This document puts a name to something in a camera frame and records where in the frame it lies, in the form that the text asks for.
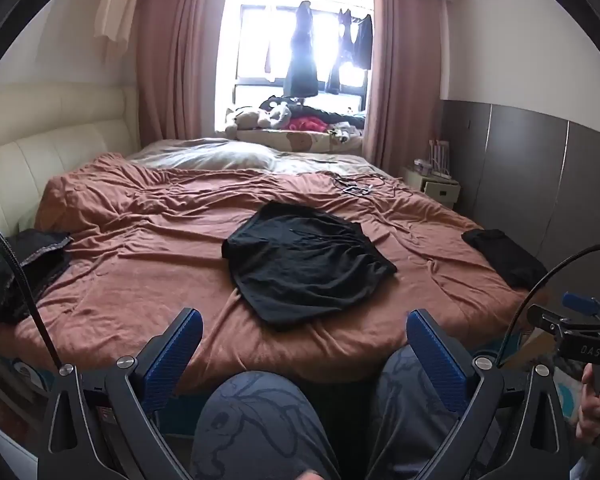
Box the pile of clothes and toys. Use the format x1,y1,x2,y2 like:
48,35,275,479
259,95,306,117

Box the black pants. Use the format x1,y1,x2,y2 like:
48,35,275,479
461,229,548,290
221,201,398,332

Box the dark hanging trousers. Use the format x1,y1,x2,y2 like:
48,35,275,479
326,7,356,95

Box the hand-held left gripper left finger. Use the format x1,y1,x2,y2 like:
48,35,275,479
37,307,203,480

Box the teal cartoon print bed sheet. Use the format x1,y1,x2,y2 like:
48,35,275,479
0,347,63,396

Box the dark hanging top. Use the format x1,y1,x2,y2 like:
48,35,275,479
352,14,376,70

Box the person's left leg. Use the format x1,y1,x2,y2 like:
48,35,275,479
190,371,341,480

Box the red cloth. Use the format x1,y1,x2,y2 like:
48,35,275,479
285,116,326,133

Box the cream sheer curtain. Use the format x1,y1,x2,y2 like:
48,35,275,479
94,0,146,53

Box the white nightstand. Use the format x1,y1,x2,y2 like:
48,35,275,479
400,162,463,206

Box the brown blanket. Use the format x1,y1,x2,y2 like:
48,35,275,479
12,152,536,383

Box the dark long hanging garment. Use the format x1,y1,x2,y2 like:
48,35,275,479
284,0,321,98

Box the folded black pants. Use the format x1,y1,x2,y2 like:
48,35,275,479
461,229,548,290

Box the black braided cable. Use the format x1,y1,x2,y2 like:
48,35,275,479
0,214,63,367
497,244,600,363

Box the black cable tangle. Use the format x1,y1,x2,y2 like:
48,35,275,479
330,172,416,200

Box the cream plush toy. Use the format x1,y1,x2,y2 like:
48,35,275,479
225,107,281,133

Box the person's leg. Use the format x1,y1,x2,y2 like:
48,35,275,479
365,344,476,480
190,371,341,480

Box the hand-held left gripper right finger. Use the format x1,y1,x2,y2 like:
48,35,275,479
406,309,571,480

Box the white rack with pink items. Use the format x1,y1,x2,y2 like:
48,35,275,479
430,137,453,181

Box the cream padded headboard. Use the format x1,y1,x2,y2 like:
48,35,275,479
0,84,141,261

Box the cream bear print blanket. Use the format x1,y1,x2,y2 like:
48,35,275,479
235,127,366,153

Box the dark clothes pile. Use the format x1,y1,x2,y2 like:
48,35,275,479
0,229,75,325

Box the person's right hand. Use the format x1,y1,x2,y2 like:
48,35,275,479
577,366,600,445

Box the person's right leg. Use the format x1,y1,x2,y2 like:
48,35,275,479
365,344,476,480

